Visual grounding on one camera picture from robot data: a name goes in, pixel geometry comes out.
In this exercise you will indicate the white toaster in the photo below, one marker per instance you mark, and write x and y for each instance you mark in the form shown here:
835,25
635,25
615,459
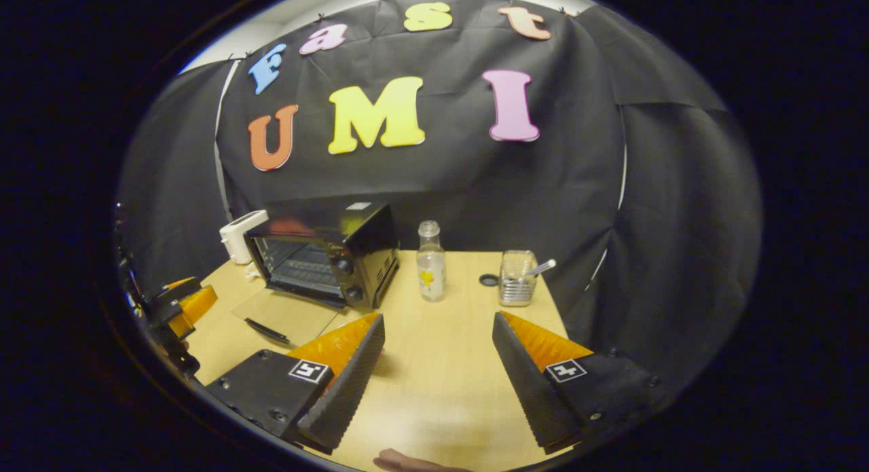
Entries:
237,241

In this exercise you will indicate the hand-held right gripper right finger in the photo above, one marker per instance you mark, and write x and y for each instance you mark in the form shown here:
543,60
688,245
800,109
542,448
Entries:
526,390

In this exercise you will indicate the black electric oven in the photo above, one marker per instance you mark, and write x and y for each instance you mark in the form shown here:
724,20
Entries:
366,241

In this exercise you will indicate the clear glass bottle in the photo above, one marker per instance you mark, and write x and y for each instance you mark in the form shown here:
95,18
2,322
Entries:
431,271

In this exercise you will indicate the black backdrop cloth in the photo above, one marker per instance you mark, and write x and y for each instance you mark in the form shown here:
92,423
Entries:
441,180

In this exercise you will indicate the small black lid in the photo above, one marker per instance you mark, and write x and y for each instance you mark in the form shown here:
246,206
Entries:
489,280

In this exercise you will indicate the metal spoon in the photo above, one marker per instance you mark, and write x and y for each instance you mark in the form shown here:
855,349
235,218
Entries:
542,267

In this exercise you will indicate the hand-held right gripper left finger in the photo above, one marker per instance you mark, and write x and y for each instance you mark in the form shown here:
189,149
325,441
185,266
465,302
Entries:
346,390

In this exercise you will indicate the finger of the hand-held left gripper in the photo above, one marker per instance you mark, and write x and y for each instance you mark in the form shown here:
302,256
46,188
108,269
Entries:
197,305

